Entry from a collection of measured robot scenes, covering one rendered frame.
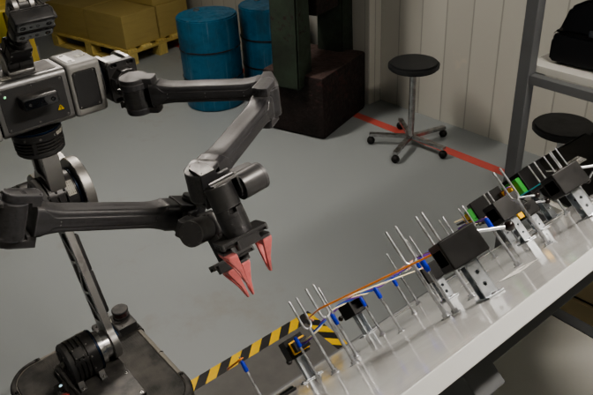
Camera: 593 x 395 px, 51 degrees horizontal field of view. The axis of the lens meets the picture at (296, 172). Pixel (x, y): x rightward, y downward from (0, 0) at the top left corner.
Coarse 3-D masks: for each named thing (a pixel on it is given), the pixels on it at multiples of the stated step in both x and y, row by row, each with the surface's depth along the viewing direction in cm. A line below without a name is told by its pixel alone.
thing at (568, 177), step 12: (564, 168) 102; (576, 168) 102; (552, 180) 102; (564, 180) 102; (576, 180) 102; (588, 180) 102; (552, 192) 105; (564, 192) 101; (576, 192) 102; (576, 204) 103; (588, 204) 102; (588, 216) 101
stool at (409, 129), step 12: (396, 60) 419; (408, 60) 418; (420, 60) 417; (432, 60) 415; (396, 72) 407; (408, 72) 402; (420, 72) 401; (432, 72) 405; (408, 120) 437; (372, 132) 448; (384, 132) 447; (408, 132) 440; (420, 132) 444; (432, 132) 448; (444, 132) 452; (432, 144) 427; (396, 156) 422; (444, 156) 424
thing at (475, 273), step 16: (512, 224) 80; (448, 240) 77; (464, 240) 77; (480, 240) 77; (432, 256) 80; (448, 256) 76; (464, 256) 76; (448, 272) 78; (464, 272) 79; (480, 272) 77; (480, 288) 76; (496, 288) 77
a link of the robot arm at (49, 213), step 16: (16, 192) 114; (32, 192) 116; (32, 208) 118; (48, 208) 118; (64, 208) 121; (80, 208) 123; (96, 208) 125; (112, 208) 127; (128, 208) 129; (144, 208) 132; (160, 208) 134; (176, 208) 136; (192, 208) 139; (32, 224) 118; (48, 224) 118; (64, 224) 120; (80, 224) 122; (96, 224) 125; (112, 224) 127; (128, 224) 129; (144, 224) 132; (160, 224) 134; (176, 224) 137; (32, 240) 118
